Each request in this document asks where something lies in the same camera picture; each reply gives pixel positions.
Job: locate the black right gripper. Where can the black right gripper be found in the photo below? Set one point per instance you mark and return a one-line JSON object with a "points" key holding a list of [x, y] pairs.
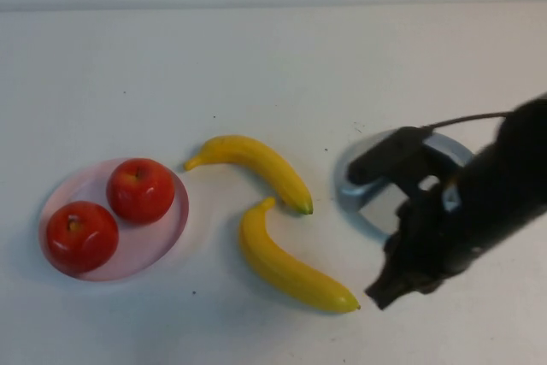
{"points": [[427, 245]]}

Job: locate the yellow plastic banana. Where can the yellow plastic banana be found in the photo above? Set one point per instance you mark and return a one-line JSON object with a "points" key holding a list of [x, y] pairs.
{"points": [[278, 266]]}

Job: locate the green-tipped yellow banana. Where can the green-tipped yellow banana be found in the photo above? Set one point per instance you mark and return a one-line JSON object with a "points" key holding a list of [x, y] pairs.
{"points": [[265, 164]]}

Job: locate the red plastic apple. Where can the red plastic apple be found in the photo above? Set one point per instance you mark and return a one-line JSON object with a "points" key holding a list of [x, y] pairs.
{"points": [[81, 245], [141, 198]]}

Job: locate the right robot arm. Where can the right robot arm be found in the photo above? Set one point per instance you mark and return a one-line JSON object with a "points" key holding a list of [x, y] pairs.
{"points": [[504, 194]]}

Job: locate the grey round plate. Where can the grey round plate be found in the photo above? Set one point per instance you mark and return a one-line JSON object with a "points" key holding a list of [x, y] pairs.
{"points": [[380, 211]]}

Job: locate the pink round plate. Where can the pink round plate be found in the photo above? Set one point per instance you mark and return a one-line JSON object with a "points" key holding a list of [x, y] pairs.
{"points": [[145, 249]]}

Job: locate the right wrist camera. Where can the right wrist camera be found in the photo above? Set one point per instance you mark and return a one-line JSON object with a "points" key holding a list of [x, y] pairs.
{"points": [[384, 155]]}

